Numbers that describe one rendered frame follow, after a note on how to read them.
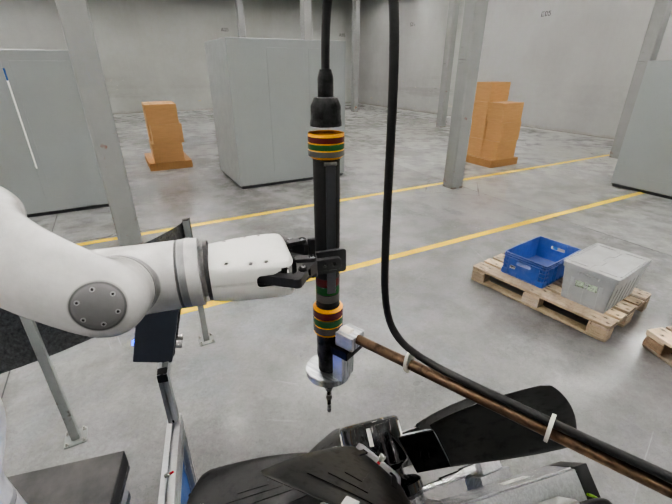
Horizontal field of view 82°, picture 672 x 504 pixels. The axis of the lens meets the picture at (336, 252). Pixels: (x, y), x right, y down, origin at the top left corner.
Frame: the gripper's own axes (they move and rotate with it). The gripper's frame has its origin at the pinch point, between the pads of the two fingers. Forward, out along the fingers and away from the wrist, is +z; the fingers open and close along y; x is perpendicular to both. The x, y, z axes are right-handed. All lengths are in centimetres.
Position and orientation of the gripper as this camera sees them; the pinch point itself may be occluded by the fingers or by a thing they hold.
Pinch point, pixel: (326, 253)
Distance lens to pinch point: 52.4
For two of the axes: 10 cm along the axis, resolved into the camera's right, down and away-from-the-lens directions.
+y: 2.9, 4.1, -8.7
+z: 9.6, -1.3, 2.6
